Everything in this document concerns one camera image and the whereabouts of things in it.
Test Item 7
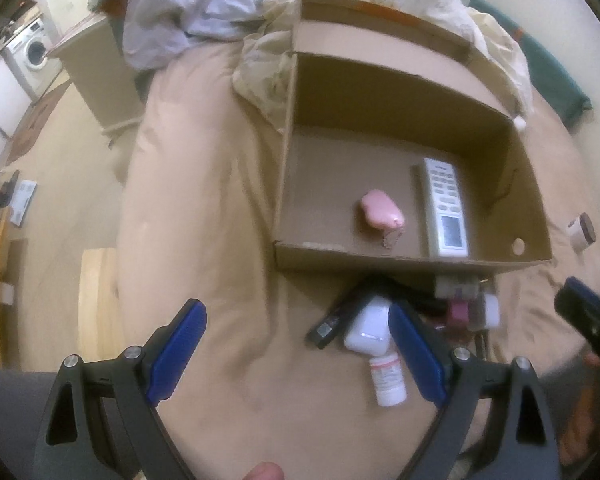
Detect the pink keychain case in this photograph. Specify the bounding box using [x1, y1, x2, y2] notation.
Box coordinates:
[361, 189, 406, 231]

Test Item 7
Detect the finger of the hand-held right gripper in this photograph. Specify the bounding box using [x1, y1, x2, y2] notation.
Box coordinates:
[554, 276, 600, 361]

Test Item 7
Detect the black flashlight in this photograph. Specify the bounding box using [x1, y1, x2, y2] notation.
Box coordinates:
[306, 282, 396, 350]

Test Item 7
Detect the person's left hand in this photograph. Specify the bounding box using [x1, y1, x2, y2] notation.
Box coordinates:
[242, 461, 286, 480]

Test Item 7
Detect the large cardboard box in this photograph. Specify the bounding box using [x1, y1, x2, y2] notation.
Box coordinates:
[272, 0, 553, 276]

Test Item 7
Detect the small white bottle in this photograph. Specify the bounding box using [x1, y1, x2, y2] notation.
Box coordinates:
[481, 294, 501, 328]

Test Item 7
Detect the brown floor rug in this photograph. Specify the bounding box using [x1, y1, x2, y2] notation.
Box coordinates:
[5, 77, 73, 166]

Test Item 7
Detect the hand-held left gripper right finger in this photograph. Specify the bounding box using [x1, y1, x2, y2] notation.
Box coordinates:
[387, 300, 563, 480]

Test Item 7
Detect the grey small box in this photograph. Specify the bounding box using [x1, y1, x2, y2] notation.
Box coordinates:
[434, 275, 481, 301]

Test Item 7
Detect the white bathroom scale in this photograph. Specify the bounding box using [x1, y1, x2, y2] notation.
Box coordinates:
[10, 180, 38, 226]

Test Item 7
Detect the white washing machine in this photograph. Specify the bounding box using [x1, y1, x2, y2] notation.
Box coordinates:
[5, 17, 61, 98]

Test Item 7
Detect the white earbud case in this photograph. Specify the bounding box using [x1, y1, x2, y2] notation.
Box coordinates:
[343, 295, 396, 357]

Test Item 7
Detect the white pill bottle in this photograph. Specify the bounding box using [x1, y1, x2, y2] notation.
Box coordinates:
[369, 351, 408, 407]

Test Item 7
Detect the person's right hand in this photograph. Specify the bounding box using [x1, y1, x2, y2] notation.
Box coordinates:
[560, 350, 600, 463]

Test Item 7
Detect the green pillow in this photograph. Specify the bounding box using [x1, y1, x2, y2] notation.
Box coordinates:
[467, 0, 593, 133]

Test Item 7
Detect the white remote control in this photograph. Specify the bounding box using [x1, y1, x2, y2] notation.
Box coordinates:
[422, 157, 470, 258]

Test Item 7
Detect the beige cabinet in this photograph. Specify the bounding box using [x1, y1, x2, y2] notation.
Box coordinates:
[47, 12, 146, 133]

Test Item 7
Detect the lavender cloth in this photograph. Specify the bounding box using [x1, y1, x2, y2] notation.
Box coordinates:
[87, 0, 281, 71]

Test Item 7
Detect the small jar with dark lid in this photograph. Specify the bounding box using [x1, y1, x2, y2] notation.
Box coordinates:
[566, 213, 597, 251]

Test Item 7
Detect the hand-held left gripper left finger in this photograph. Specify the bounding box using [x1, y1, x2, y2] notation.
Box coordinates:
[32, 299, 208, 480]

